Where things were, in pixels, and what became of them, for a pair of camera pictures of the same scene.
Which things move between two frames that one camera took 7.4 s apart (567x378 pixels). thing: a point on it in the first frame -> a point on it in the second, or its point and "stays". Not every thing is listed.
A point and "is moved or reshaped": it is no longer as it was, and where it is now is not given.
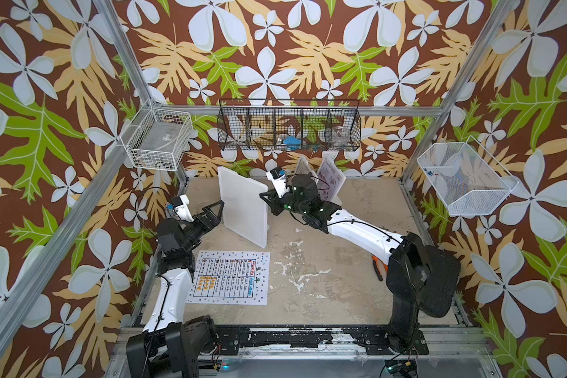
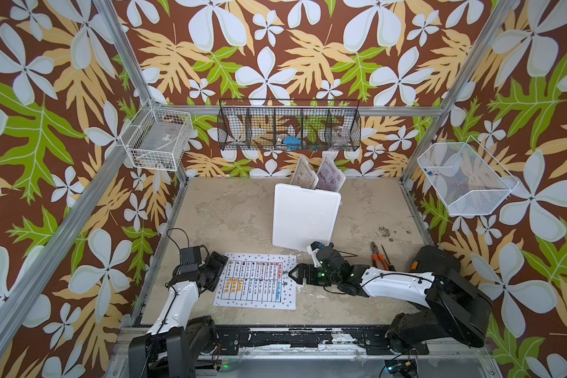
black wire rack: [289, 124] stays
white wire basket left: [160, 139] stays
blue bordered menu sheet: [303, 166] stays
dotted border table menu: [231, 278] is moved or reshaped
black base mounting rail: [231, 340] stays
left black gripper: [212, 222] -> [218, 266]
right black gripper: [276, 205] -> [301, 273]
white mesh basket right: [468, 180] stays
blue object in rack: [292, 142] stays
